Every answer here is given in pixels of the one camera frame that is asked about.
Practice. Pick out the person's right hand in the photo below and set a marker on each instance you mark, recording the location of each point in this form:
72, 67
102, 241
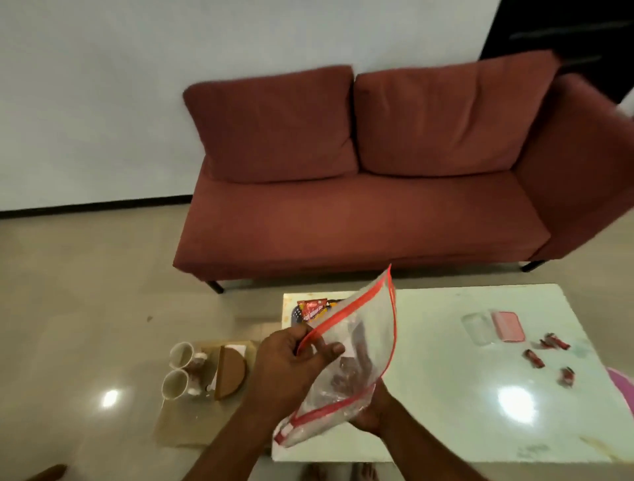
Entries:
379, 411

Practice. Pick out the white napkins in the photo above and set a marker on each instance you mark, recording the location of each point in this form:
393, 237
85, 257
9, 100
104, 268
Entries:
237, 350

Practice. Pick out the rust red fabric sofa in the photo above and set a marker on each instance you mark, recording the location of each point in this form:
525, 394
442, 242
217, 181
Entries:
356, 223

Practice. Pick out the red wrapped candy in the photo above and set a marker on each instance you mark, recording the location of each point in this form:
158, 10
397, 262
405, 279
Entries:
567, 376
558, 341
546, 345
535, 358

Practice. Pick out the dark door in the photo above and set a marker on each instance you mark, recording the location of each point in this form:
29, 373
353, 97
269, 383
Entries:
569, 29

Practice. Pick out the red snack packet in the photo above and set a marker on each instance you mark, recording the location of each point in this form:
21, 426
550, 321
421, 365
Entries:
312, 308

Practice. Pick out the clear plastic container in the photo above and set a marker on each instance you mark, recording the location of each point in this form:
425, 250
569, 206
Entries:
476, 327

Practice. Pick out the white cup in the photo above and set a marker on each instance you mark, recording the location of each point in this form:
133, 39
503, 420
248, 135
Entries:
175, 384
181, 355

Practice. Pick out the round brown wooden board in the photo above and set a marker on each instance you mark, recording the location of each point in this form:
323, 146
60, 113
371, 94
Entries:
232, 374

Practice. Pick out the clear zip bag red seal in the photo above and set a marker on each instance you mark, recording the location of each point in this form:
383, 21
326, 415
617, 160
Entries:
369, 317

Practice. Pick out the person's left thumb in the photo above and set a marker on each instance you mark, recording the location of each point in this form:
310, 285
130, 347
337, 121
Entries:
331, 353

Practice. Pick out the pink round object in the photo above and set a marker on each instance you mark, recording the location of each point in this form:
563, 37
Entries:
623, 389

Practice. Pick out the person's right forearm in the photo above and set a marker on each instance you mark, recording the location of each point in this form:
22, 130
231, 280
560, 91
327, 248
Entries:
426, 458

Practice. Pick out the person's left hand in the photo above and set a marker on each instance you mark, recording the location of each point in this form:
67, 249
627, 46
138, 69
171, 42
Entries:
277, 369

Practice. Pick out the wide rust red back cushion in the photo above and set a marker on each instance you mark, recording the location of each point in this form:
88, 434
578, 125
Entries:
446, 119

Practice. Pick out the beige tray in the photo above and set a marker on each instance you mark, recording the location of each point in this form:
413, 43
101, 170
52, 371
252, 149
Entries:
188, 421

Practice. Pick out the brown candies in bag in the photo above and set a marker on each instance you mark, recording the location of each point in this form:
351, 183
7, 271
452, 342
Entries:
354, 366

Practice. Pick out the pink container lid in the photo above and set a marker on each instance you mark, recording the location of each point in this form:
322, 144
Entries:
508, 326

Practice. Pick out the narrow rust red back cushion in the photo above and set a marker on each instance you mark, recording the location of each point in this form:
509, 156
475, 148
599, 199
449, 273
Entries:
272, 129

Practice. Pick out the person's left forearm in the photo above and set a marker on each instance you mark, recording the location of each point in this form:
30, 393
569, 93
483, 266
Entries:
228, 446

